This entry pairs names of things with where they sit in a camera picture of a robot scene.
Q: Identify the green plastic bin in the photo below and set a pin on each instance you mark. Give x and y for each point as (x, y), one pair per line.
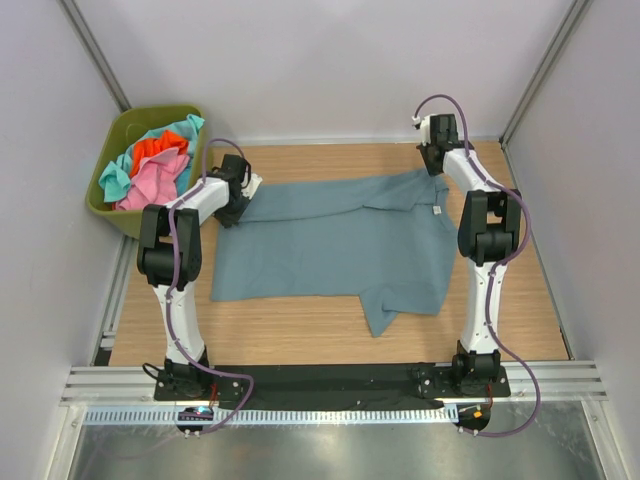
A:
(125, 130)

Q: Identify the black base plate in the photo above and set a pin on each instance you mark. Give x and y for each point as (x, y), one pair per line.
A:
(349, 387)

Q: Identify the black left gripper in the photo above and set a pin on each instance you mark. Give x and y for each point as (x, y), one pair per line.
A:
(228, 220)

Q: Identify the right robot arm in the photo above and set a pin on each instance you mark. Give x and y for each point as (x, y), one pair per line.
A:
(488, 233)

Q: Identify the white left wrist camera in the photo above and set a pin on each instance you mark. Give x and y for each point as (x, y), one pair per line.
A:
(251, 185)

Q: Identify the pink t shirt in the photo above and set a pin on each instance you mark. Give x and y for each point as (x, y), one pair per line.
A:
(155, 183)

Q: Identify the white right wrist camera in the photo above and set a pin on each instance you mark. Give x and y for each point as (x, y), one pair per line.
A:
(423, 125)

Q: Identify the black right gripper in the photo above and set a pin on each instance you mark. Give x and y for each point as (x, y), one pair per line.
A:
(432, 169)

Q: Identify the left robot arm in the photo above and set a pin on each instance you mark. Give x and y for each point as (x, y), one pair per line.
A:
(170, 257)

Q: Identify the aluminium frame rail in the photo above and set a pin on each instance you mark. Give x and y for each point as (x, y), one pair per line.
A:
(558, 381)

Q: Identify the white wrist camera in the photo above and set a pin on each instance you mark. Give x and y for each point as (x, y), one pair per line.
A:
(251, 185)
(423, 125)

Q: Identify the blue-grey t shirt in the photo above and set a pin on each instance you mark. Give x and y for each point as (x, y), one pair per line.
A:
(387, 240)

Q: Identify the orange t shirt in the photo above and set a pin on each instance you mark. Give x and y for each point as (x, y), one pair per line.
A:
(150, 147)

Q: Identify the white slotted cable duct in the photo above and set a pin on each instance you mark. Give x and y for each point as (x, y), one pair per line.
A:
(194, 415)

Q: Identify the teal t shirt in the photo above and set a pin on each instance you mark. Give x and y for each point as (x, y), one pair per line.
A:
(114, 179)

